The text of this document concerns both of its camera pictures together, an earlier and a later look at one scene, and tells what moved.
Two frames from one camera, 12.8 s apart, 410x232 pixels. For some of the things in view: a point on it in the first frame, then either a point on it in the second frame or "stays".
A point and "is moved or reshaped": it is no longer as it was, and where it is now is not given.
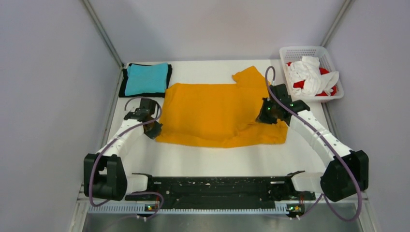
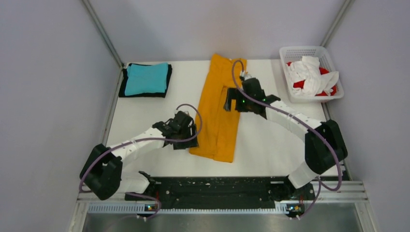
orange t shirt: x=218 y=114 is moved or reshaped
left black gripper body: x=152 y=132 to x=185 y=134
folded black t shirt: x=123 y=82 stays
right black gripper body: x=268 y=113 to x=248 y=106
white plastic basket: x=289 y=54 stays
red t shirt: x=299 y=84 stays
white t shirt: x=316 y=82 stays
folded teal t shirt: x=141 y=79 stays
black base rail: x=221 y=190 stays
